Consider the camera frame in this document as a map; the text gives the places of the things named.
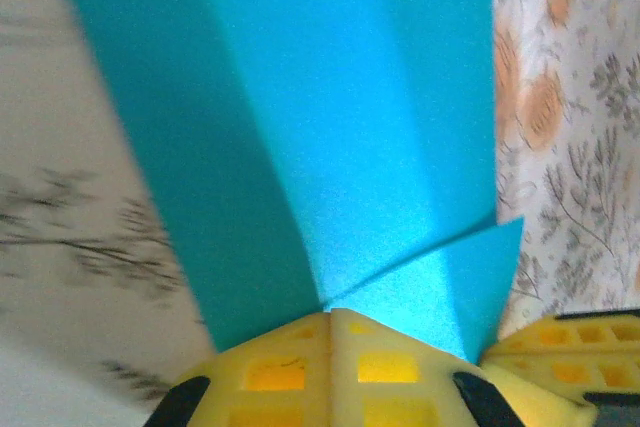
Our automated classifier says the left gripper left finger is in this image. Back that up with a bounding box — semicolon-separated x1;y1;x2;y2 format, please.
144;311;334;427

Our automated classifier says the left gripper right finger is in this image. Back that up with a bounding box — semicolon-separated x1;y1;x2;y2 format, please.
331;307;527;427

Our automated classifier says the floral table cover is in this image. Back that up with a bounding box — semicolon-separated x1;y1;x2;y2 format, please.
0;0;640;427

